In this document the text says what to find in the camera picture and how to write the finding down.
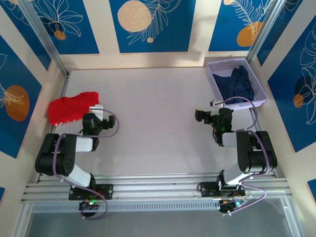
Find aluminium corner post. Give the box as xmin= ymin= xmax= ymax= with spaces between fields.
xmin=245 ymin=0 xmax=283 ymax=64
xmin=18 ymin=0 xmax=70 ymax=78

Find aluminium mounting rail frame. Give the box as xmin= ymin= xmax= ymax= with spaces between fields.
xmin=21 ymin=172 xmax=293 ymax=205

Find blue panel cream circle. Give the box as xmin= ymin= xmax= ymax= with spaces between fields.
xmin=109 ymin=0 xmax=197 ymax=53

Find blue panel orange oval flower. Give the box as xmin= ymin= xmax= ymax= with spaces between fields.
xmin=0 ymin=36 xmax=42 ymax=159

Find blue panel dark orange circles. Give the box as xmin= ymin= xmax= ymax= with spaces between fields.
xmin=268 ymin=22 xmax=316 ymax=154

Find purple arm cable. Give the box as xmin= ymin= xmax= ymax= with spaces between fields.
xmin=214 ymin=96 xmax=269 ymax=215
xmin=52 ymin=105 xmax=120 ymax=220

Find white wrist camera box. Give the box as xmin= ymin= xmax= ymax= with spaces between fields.
xmin=209 ymin=98 xmax=224 ymax=116
xmin=88 ymin=104 xmax=104 ymax=119

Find lavender perforated plastic basket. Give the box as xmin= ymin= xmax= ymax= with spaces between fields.
xmin=206 ymin=57 xmax=269 ymax=111

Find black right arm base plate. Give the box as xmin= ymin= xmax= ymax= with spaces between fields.
xmin=197 ymin=181 xmax=246 ymax=198

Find blue panel small orange circle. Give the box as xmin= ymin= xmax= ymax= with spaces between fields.
xmin=32 ymin=0 xmax=100 ymax=55

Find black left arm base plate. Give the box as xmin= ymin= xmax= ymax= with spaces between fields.
xmin=68 ymin=184 xmax=114 ymax=200

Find blue panel white line leaves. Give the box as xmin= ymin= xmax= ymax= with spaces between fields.
xmin=256 ymin=0 xmax=316 ymax=66
xmin=0 ymin=4 xmax=52 ymax=72

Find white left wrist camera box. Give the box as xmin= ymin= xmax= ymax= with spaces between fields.
xmin=88 ymin=104 xmax=104 ymax=119

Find red folded t-shirt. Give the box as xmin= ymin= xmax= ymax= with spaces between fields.
xmin=47 ymin=91 xmax=100 ymax=127

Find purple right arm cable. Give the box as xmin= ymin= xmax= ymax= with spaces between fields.
xmin=214 ymin=96 xmax=269 ymax=215

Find navy blue printed t-shirt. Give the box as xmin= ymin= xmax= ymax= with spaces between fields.
xmin=212 ymin=66 xmax=255 ymax=104

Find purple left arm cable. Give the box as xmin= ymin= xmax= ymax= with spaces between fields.
xmin=52 ymin=105 xmax=120 ymax=220

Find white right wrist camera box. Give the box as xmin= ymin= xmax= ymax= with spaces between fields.
xmin=209 ymin=98 xmax=224 ymax=116

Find grey slotted cable duct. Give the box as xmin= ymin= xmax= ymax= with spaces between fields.
xmin=31 ymin=200 xmax=223 ymax=213

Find aluminium side rail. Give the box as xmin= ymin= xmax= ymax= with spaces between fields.
xmin=36 ymin=71 xmax=71 ymax=183
xmin=249 ymin=108 xmax=279 ymax=178

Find blue panel orange circle fern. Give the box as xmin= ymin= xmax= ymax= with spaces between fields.
xmin=208 ymin=0 xmax=276 ymax=52

